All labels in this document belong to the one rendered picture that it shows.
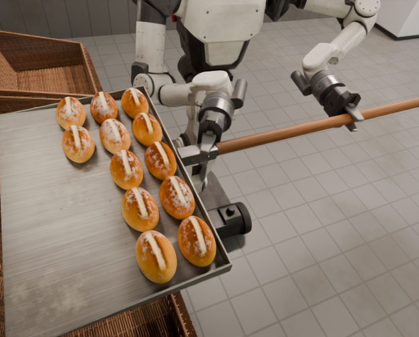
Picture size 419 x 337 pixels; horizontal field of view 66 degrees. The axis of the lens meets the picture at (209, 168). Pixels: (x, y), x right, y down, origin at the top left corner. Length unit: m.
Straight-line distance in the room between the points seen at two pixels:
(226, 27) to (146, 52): 0.26
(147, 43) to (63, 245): 0.65
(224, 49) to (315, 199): 1.51
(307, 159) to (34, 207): 2.22
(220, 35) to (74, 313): 0.87
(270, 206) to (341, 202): 0.53
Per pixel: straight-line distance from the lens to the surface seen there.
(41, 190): 0.73
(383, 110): 1.07
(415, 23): 5.20
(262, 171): 2.42
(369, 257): 2.31
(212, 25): 1.08
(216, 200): 1.96
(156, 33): 1.06
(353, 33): 1.20
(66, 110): 0.81
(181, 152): 0.72
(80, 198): 0.69
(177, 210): 0.62
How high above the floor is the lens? 1.74
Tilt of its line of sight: 48 degrees down
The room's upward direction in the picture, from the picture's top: 10 degrees clockwise
